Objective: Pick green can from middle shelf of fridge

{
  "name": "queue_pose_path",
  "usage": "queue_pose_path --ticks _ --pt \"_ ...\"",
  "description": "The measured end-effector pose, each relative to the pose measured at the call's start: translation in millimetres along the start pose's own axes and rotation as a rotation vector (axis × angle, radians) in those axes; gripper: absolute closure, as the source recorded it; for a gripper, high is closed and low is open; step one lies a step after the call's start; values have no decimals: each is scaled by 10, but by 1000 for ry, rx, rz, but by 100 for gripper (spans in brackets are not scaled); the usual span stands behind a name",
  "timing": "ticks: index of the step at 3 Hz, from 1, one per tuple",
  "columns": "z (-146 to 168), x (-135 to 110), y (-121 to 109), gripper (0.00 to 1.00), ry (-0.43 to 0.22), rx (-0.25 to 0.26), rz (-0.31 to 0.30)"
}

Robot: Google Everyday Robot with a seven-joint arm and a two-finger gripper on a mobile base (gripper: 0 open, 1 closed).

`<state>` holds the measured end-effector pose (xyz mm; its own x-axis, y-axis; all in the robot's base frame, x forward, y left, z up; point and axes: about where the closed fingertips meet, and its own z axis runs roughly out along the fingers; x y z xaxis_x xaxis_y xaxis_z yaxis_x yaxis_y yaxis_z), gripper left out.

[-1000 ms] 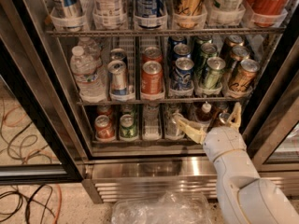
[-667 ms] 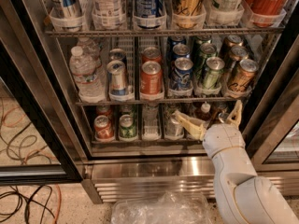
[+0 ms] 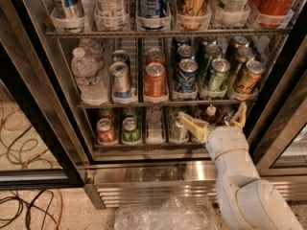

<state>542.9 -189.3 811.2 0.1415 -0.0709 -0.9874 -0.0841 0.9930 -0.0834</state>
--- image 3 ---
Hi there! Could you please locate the stainless steel fridge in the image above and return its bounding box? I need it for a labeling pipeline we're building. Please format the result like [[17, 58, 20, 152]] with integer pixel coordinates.
[[0, 0, 306, 209]]

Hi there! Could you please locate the front clear water bottle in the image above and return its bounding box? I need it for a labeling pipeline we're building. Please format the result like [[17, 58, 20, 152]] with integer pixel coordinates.
[[71, 47, 107, 105]]

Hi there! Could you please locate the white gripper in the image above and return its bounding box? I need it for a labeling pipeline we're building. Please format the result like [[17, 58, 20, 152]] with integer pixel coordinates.
[[178, 102, 248, 161]]

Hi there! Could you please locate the silver can bottom shelf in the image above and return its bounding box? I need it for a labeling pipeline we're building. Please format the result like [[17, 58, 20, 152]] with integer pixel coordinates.
[[170, 117, 189, 142]]

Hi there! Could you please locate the clear water bottle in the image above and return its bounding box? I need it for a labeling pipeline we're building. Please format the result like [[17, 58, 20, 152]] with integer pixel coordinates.
[[79, 38, 105, 70], [71, 47, 107, 105]]

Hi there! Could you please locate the rear clear water bottle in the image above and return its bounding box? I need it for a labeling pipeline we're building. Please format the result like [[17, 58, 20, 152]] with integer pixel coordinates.
[[79, 38, 105, 70]]

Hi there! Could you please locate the clear plastic bin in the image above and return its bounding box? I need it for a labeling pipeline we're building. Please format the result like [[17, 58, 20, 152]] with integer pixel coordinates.
[[114, 196, 219, 230]]

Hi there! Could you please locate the green can shelf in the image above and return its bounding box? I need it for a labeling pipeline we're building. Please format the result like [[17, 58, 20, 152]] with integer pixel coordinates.
[[199, 44, 223, 79], [122, 117, 140, 143], [196, 35, 218, 61], [205, 58, 231, 92]]

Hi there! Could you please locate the right glass fridge door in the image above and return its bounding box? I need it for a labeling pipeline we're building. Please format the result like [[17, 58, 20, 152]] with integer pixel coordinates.
[[254, 46, 307, 176]]

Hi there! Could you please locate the front blue can middle shelf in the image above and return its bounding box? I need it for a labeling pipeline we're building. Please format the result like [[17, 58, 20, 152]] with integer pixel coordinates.
[[175, 58, 199, 93]]

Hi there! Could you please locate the front orange can middle shelf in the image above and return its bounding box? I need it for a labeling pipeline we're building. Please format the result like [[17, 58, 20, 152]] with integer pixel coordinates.
[[144, 62, 166, 98]]

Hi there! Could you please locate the green can bottom shelf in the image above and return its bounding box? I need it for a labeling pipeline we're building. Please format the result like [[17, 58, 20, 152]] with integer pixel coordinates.
[[122, 117, 140, 143]]

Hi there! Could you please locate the blue white can top shelf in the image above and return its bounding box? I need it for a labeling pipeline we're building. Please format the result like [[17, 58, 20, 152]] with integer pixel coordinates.
[[138, 0, 167, 30]]

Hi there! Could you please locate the rear silver blue can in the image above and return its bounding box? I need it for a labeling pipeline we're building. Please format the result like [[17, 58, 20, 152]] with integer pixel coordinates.
[[111, 50, 130, 65]]

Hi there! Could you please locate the front gold can middle shelf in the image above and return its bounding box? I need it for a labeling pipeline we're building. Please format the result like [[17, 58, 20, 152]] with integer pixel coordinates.
[[233, 60, 266, 95]]

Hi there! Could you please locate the black cable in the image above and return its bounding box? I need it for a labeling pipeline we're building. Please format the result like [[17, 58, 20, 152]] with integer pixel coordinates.
[[0, 189, 59, 230]]

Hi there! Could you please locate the rear blue can middle shelf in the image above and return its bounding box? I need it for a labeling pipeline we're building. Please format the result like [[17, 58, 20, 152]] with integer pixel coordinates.
[[171, 37, 191, 58]]

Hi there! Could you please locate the orange can shelf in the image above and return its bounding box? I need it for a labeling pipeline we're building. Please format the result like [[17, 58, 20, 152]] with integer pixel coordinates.
[[144, 62, 166, 98], [145, 48, 166, 65]]

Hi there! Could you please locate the rear orange can middle shelf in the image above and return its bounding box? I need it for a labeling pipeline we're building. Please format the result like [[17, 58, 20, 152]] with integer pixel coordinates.
[[145, 48, 166, 65]]

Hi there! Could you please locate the white label bottle top shelf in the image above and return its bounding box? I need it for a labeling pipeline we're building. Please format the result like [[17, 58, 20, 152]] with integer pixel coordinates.
[[96, 0, 128, 30]]

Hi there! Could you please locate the orange cable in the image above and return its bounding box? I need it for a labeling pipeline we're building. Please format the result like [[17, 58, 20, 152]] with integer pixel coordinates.
[[52, 189, 64, 230]]

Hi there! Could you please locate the red can bottom shelf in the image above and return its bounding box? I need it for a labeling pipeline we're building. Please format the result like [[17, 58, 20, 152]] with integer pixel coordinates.
[[96, 118, 117, 144]]

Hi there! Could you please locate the white cap bottle bottom shelf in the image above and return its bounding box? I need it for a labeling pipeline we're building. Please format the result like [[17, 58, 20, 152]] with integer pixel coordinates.
[[201, 105, 217, 129]]

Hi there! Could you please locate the left glass fridge door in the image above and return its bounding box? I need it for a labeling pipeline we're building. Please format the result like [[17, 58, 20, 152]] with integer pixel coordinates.
[[0, 44, 84, 191]]

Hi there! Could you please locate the bronze can bottom shelf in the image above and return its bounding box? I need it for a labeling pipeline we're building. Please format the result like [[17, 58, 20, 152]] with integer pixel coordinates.
[[217, 111, 234, 126]]

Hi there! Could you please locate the rear gold can middle shelf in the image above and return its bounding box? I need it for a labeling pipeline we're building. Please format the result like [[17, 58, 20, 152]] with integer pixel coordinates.
[[224, 35, 249, 59]]

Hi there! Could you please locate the glass fridge door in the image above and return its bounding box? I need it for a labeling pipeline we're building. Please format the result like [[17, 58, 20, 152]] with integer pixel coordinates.
[[254, 46, 307, 176], [0, 44, 84, 191]]

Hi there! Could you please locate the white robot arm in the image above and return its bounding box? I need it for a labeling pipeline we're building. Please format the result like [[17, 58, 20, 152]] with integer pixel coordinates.
[[178, 103, 303, 230]]

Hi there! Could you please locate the gold tall can top shelf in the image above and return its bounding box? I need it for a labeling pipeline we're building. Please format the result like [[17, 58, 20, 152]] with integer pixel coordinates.
[[176, 0, 208, 30]]

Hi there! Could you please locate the red coca-cola can top shelf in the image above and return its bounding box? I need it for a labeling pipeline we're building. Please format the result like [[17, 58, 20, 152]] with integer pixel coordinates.
[[251, 0, 294, 28]]

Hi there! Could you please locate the blue silver can top left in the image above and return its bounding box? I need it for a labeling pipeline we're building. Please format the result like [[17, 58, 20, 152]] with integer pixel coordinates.
[[53, 0, 84, 33]]

